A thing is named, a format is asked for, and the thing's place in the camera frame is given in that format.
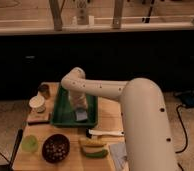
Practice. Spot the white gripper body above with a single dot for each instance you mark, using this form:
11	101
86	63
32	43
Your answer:
78	100

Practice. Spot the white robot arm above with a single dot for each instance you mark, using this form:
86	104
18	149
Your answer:
146	127

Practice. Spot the green plastic tray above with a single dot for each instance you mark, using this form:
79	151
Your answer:
63	114

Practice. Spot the brown metal can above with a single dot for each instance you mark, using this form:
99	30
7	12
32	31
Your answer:
44	90

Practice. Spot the white cup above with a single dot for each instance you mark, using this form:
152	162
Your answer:
37	103

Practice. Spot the yellow corn cob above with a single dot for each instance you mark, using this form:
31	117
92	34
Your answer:
92	143

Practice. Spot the brown block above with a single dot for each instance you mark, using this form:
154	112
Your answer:
38	118

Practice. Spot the dark brown bowl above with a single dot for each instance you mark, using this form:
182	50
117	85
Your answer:
55	148

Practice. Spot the green cucumber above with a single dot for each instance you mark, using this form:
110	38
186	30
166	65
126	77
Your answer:
99	154

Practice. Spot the grey cloth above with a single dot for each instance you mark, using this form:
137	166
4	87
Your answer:
119	155

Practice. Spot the light green cup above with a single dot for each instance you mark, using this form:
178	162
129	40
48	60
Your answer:
29	144

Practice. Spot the blue black floor device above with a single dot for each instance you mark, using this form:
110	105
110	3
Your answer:
187	99

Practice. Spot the white handled brush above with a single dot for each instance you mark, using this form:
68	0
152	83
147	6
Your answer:
91	132

